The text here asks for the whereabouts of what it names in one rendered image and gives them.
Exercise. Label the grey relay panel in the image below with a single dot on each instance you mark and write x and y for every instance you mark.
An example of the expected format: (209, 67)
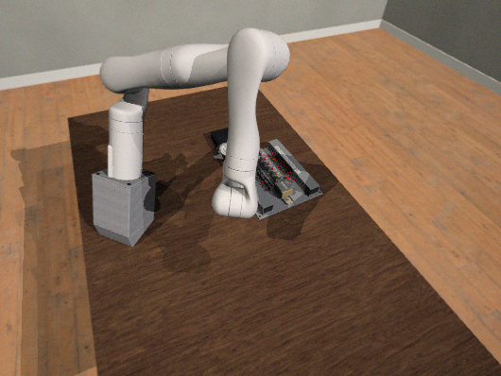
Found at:
(285, 193)

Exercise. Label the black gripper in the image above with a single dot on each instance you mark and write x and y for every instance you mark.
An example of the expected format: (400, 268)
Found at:
(217, 155)

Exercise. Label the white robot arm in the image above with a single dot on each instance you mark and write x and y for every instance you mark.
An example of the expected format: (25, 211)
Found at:
(252, 56)

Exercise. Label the black parts tray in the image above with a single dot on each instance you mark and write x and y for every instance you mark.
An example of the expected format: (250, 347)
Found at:
(220, 136)

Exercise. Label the plug-in relay with orange button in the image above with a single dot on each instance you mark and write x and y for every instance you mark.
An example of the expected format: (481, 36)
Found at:
(277, 176)

